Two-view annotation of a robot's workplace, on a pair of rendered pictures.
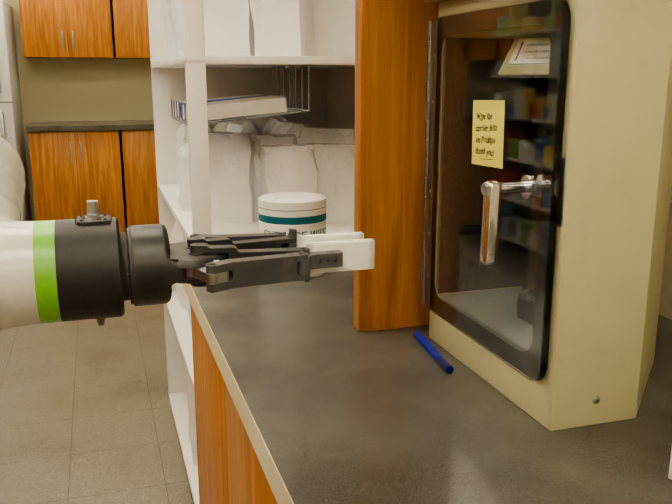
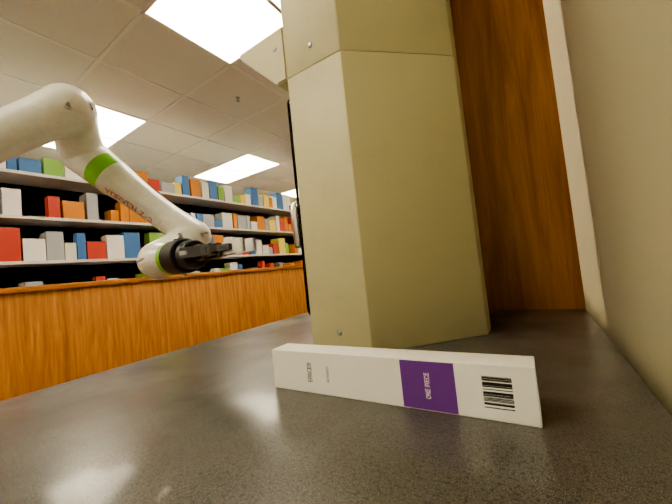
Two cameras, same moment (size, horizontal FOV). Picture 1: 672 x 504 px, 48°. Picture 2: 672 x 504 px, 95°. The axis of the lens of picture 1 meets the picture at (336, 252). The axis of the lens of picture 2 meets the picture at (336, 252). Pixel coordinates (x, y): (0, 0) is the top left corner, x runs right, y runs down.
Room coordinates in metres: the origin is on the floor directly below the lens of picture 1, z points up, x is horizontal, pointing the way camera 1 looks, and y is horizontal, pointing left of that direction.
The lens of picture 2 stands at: (0.46, -0.67, 1.07)
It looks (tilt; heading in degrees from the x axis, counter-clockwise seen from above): 3 degrees up; 50
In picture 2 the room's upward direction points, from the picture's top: 6 degrees counter-clockwise
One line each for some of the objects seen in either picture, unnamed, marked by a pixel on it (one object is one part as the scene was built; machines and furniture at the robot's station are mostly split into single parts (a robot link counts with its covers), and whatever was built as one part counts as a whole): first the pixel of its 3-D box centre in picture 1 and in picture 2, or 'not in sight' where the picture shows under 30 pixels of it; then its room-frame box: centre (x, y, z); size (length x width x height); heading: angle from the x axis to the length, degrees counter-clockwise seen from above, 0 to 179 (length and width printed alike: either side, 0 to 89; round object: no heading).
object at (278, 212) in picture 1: (292, 234); not in sight; (1.45, 0.08, 1.02); 0.13 x 0.13 x 0.15
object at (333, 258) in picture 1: (319, 262); (218, 247); (0.70, 0.02, 1.14); 0.05 x 0.03 x 0.01; 107
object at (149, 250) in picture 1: (176, 262); (198, 253); (0.69, 0.15, 1.14); 0.09 x 0.08 x 0.07; 107
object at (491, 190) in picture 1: (504, 219); (303, 222); (0.80, -0.18, 1.17); 0.05 x 0.03 x 0.10; 107
